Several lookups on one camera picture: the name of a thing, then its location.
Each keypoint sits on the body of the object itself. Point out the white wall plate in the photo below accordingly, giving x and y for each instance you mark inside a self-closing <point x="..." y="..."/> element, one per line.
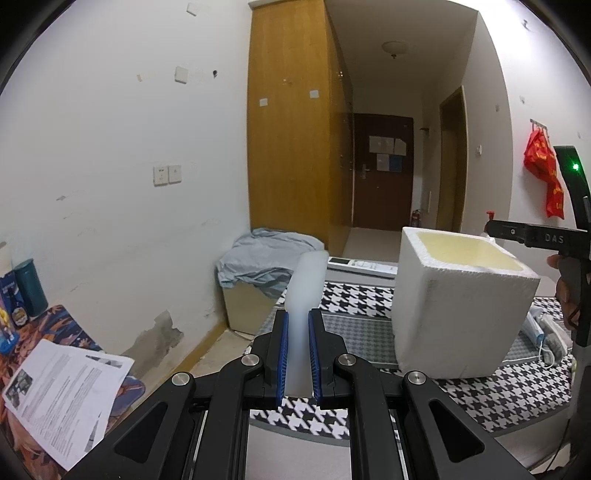
<point x="181" y="74"/>

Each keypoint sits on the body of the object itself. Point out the white foam box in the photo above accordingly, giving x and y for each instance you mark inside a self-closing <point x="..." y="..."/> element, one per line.
<point x="443" y="314"/>

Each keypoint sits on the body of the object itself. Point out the teal cup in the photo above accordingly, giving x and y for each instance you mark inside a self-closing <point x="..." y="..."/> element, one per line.
<point x="31" y="286"/>

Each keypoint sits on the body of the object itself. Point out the metal wall hook rack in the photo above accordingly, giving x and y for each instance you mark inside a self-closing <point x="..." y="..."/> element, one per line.
<point x="539" y="122"/>

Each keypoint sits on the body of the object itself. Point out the blue door notice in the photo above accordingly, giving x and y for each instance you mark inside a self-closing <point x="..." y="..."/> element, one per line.
<point x="395" y="163"/>

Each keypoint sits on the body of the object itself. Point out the ceiling lamp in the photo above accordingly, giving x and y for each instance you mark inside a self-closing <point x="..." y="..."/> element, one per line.
<point x="395" y="47"/>

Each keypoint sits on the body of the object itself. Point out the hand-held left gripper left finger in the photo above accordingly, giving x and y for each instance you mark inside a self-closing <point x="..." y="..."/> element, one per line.
<point x="282" y="355"/>

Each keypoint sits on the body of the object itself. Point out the beige storage box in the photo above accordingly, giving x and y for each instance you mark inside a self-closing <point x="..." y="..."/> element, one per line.
<point x="244" y="309"/>

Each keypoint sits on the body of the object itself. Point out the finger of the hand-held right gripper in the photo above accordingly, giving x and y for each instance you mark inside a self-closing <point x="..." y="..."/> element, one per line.
<point x="505" y="230"/>

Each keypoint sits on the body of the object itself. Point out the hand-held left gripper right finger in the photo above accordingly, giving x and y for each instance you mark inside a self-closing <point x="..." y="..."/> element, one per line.
<point x="315" y="355"/>

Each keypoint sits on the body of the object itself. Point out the red plastic bag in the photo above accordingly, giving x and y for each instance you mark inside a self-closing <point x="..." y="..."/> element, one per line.
<point x="545" y="170"/>

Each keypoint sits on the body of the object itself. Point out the wooden wardrobe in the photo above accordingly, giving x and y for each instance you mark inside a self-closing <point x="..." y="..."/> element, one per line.
<point x="291" y="161"/>

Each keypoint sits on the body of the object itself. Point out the colourful printed blanket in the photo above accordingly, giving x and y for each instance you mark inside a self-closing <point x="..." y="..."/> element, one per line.
<point x="60" y="323"/>

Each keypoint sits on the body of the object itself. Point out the light wooden side door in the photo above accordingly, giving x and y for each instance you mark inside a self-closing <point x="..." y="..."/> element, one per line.
<point x="452" y="166"/>

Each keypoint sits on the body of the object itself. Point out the blue printed carton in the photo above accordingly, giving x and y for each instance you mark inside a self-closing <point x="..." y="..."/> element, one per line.
<point x="10" y="304"/>

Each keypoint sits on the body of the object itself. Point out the black white houndstooth mat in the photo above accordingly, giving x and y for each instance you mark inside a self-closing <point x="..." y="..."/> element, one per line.
<point x="364" y="332"/>

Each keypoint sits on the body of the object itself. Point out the person's right hand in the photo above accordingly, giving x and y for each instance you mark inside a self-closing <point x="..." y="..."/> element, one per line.
<point x="567" y="300"/>

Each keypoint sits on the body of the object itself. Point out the white wall socket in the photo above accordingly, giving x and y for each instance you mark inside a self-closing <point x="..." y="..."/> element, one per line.
<point x="160" y="176"/>

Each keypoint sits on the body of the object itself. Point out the white remote control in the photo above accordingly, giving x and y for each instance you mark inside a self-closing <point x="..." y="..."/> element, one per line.
<point x="362" y="266"/>

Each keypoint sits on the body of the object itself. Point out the red fire extinguisher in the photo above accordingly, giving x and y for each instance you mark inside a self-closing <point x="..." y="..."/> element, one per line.
<point x="417" y="218"/>

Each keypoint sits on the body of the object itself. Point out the printed paper sheets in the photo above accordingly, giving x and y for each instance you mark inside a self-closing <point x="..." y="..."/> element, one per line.
<point x="60" y="392"/>

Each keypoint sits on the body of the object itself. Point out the dark brown door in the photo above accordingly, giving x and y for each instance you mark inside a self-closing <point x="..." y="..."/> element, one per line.
<point x="383" y="198"/>

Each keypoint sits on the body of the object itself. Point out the grey-blue crumpled cloth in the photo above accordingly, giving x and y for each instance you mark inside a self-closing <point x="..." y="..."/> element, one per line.
<point x="263" y="254"/>

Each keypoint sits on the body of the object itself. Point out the white door notice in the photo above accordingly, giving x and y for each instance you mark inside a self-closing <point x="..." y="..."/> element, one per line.
<point x="399" y="146"/>
<point x="380" y="144"/>
<point x="383" y="162"/>

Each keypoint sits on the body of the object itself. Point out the blue face mask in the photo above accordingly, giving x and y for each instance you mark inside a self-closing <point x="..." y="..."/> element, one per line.
<point x="531" y="328"/>

